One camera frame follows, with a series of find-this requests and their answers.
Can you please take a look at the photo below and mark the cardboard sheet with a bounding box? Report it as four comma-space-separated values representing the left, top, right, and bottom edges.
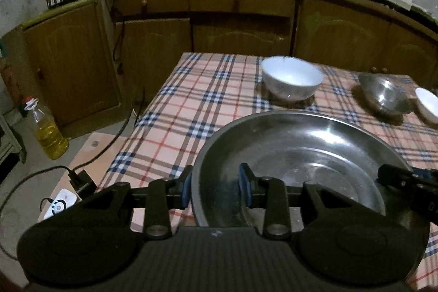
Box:
36, 132, 137, 221

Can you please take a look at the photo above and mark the cooking oil bottle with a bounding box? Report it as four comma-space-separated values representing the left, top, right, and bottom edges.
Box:
23, 96, 70, 161

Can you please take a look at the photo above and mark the white floor power strip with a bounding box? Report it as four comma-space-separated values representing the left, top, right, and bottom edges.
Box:
41, 189, 77, 221

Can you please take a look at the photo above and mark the black cabinet cable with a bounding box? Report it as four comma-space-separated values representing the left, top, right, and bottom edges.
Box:
91, 13, 146, 164

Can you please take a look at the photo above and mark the black power cable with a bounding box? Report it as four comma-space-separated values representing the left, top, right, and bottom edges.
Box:
0, 165, 72, 258

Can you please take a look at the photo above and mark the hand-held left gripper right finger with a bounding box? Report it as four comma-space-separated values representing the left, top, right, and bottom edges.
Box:
238, 163, 346, 239

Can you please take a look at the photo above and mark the large white bowl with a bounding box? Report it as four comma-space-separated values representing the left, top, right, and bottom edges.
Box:
415, 88, 438, 125

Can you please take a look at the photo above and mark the plaid tablecloth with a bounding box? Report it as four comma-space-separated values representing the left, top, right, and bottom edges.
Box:
96, 53, 438, 292

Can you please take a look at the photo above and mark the small white bowl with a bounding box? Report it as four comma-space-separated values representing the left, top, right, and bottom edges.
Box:
261, 56, 324, 100

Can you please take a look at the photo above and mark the large stainless steel basin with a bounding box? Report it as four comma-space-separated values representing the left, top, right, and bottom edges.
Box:
190, 111, 430, 234

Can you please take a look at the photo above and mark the steel bowl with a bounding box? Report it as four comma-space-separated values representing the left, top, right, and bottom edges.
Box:
358, 73, 413, 116

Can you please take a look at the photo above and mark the wooden kitchen cabinet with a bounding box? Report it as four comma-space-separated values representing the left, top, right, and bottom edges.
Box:
0, 0, 438, 138

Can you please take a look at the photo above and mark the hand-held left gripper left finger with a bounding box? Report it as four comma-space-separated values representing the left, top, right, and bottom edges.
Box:
80, 165, 194, 241

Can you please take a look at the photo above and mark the black power adapter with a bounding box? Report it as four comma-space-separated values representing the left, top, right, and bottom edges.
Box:
68, 169, 96, 200

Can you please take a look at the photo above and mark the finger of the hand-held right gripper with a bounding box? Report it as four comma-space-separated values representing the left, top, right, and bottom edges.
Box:
377, 163, 438, 190
409, 183, 438, 222

